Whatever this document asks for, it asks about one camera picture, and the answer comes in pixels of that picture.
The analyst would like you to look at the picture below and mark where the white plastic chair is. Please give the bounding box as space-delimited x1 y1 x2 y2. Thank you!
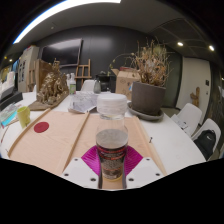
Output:
171 102 203 136
191 118 222 161
80 79 96 93

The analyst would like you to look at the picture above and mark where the black wall screen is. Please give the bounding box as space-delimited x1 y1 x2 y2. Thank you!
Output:
40 38 83 68

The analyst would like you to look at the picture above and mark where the white cabinet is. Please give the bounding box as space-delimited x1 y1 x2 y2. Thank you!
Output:
17 45 40 94

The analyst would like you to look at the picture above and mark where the clear green spray bottle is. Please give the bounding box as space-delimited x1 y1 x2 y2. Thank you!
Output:
68 72 77 96

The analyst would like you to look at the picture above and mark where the yellow-green mug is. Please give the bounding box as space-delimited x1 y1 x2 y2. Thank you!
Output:
16 105 32 129

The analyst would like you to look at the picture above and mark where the grey plant saucer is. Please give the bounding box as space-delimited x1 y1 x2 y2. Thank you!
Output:
126 101 165 122

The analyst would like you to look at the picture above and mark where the small wooden wall figure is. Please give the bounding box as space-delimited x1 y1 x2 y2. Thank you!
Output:
189 86 201 108

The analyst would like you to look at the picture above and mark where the clear dark-labelled drink bottle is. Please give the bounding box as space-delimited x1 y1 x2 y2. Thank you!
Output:
95 93 129 182

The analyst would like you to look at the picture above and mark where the large flat black box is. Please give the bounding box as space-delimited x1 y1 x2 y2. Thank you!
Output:
0 91 24 111

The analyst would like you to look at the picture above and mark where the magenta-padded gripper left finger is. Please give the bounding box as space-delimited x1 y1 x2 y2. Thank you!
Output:
61 145 103 190

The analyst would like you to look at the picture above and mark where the dried plant in grey pot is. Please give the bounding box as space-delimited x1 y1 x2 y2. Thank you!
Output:
111 38 174 117

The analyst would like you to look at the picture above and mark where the flat round red coaster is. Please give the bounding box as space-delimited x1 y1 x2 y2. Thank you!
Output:
33 121 50 134

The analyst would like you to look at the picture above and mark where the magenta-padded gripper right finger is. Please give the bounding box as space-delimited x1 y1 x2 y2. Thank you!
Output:
121 145 165 190

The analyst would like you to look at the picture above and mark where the black backpack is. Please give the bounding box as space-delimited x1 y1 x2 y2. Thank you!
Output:
193 129 217 160

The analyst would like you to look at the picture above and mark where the grey glass bottle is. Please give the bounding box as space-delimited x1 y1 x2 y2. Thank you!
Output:
92 78 102 94

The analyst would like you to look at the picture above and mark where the golden sculpture on wooden base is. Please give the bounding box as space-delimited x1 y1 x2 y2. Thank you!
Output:
28 58 70 112

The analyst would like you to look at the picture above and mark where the brown cardboard box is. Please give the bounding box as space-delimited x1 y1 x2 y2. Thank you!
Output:
111 68 142 102

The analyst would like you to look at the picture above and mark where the long ceiling light strip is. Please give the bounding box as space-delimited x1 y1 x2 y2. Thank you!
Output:
12 0 123 45

